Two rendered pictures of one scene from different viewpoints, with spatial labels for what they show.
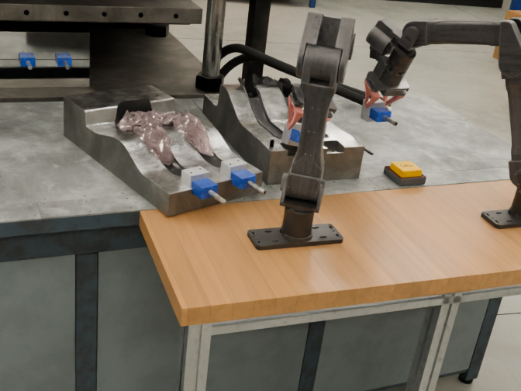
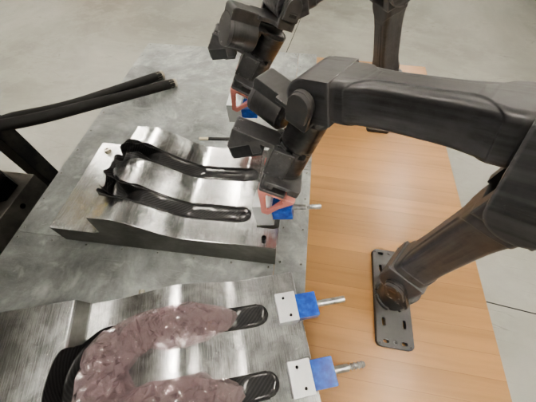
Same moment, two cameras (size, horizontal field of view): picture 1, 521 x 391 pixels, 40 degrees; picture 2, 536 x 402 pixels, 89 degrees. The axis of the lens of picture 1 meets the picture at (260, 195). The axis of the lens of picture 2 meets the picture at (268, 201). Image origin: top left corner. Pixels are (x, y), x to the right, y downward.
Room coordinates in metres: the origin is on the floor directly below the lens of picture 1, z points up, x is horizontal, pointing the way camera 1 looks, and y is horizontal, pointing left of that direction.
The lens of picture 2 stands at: (1.47, 0.17, 1.39)
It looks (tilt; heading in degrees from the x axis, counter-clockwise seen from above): 57 degrees down; 303
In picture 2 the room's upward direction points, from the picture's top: straight up
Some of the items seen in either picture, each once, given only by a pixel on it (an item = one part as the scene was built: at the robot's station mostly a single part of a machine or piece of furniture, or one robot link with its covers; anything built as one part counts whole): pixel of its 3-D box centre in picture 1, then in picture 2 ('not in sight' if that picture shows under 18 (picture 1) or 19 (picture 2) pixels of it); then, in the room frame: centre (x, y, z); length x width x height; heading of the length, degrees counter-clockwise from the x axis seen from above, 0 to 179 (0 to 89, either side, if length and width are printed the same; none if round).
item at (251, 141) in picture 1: (277, 120); (176, 189); (1.85, -0.02, 0.87); 0.50 x 0.26 x 0.14; 26
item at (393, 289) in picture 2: (301, 192); (406, 279); (1.34, -0.08, 0.90); 0.09 x 0.06 x 0.06; 81
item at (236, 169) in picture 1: (246, 181); (310, 305); (1.46, 0.04, 0.85); 0.13 x 0.05 x 0.05; 43
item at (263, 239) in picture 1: (298, 222); (397, 291); (1.33, -0.08, 0.84); 0.20 x 0.07 x 0.08; 113
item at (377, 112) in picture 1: (382, 115); (254, 108); (1.81, -0.30, 0.93); 0.13 x 0.05 x 0.05; 26
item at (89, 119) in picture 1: (158, 142); (162, 372); (1.62, 0.27, 0.85); 0.50 x 0.26 x 0.11; 43
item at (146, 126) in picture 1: (162, 126); (155, 366); (1.62, 0.26, 0.90); 0.26 x 0.18 x 0.08; 43
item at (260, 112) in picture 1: (278, 105); (175, 180); (1.83, -0.02, 0.92); 0.35 x 0.16 x 0.09; 26
